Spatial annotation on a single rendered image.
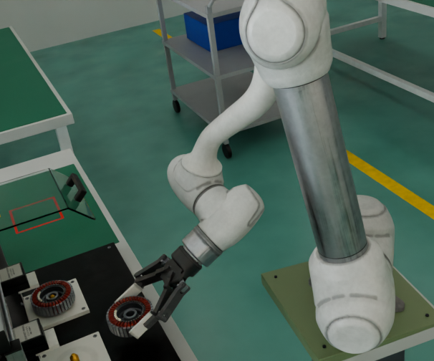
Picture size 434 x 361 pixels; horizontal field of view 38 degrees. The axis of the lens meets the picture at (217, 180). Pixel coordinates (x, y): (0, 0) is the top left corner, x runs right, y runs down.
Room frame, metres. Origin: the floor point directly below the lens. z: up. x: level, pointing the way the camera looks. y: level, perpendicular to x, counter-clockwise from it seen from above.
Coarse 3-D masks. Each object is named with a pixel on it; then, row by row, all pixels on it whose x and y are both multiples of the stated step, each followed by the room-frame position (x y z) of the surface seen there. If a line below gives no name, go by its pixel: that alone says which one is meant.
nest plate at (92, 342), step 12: (96, 336) 1.16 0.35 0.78; (60, 348) 1.13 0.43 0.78; (72, 348) 1.13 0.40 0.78; (84, 348) 1.12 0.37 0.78; (96, 348) 1.12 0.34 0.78; (48, 360) 1.10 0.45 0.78; (60, 360) 1.09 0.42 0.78; (84, 360) 1.08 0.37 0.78; (96, 360) 1.08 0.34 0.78; (108, 360) 1.07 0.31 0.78
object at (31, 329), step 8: (32, 320) 1.09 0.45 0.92; (16, 328) 1.07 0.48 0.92; (24, 328) 1.06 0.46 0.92; (32, 328) 1.06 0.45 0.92; (40, 328) 1.06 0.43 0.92; (16, 336) 1.04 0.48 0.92; (24, 336) 1.04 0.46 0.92; (32, 336) 1.03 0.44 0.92; (40, 336) 1.03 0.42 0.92; (48, 336) 1.07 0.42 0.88; (56, 336) 1.07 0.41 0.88; (24, 344) 1.02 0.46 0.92; (32, 344) 1.02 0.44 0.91; (40, 344) 1.03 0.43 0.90; (48, 344) 1.05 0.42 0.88; (56, 344) 1.04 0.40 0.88; (24, 352) 1.01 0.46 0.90; (32, 352) 1.02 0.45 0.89; (40, 352) 1.03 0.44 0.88; (0, 360) 1.00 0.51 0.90
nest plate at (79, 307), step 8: (72, 280) 1.39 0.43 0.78; (80, 296) 1.32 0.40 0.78; (24, 304) 1.32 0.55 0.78; (72, 304) 1.29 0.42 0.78; (80, 304) 1.28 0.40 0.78; (32, 312) 1.28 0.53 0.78; (64, 312) 1.26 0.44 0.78; (72, 312) 1.26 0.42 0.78; (80, 312) 1.25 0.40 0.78; (88, 312) 1.26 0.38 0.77; (40, 320) 1.25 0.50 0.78; (48, 320) 1.24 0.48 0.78; (56, 320) 1.24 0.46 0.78; (64, 320) 1.24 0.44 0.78; (48, 328) 1.22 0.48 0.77
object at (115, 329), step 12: (120, 300) 1.19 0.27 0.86; (132, 300) 1.18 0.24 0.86; (144, 300) 1.17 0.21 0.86; (108, 312) 1.15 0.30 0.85; (120, 312) 1.16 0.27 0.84; (132, 312) 1.16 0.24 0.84; (144, 312) 1.13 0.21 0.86; (108, 324) 1.12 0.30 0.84; (120, 324) 1.10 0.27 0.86; (132, 324) 1.10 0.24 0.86; (120, 336) 1.10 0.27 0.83
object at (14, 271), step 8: (16, 264) 1.31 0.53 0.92; (0, 272) 1.28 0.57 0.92; (8, 272) 1.28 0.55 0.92; (16, 272) 1.27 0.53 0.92; (24, 272) 1.28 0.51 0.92; (32, 272) 1.32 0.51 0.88; (8, 280) 1.25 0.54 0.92; (16, 280) 1.25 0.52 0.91; (24, 280) 1.26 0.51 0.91; (32, 280) 1.29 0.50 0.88; (8, 288) 1.24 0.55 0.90; (16, 288) 1.25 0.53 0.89; (24, 288) 1.25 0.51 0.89; (32, 288) 1.26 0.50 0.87
